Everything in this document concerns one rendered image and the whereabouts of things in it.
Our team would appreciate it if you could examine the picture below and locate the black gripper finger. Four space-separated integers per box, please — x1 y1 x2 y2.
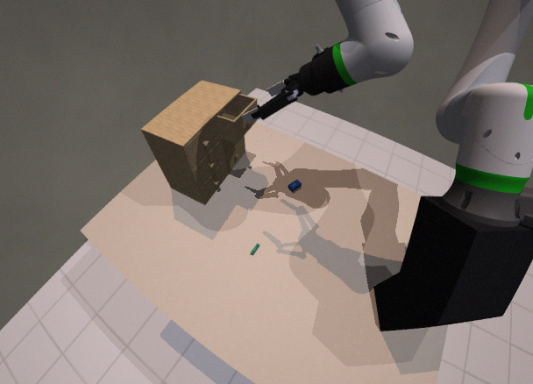
267 73 299 96
242 79 299 124

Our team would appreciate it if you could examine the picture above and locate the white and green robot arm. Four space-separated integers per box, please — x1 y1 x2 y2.
311 0 533 229

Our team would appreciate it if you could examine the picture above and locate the brown wooden drawer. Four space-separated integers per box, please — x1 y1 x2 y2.
224 137 245 174
194 141 223 187
221 139 236 157
185 118 219 168
201 161 226 202
217 94 257 144

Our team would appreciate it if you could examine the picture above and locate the small brown wooden chest of drawers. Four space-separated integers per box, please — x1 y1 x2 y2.
141 81 241 205

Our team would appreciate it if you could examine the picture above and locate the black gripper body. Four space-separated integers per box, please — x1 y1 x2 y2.
287 62 324 96

